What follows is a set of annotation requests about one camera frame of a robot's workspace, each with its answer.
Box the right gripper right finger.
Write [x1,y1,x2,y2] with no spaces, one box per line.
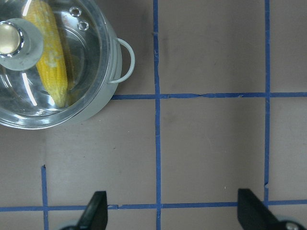
[237,188,294,230]

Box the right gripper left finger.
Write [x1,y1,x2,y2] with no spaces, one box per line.
[60,191,107,230]

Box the yellow corn cob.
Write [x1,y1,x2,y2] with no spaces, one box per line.
[23,0,68,108]

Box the glass pot lid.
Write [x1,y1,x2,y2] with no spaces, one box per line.
[0,0,113,125]

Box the pale green cooking pot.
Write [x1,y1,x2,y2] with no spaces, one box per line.
[0,0,136,130]

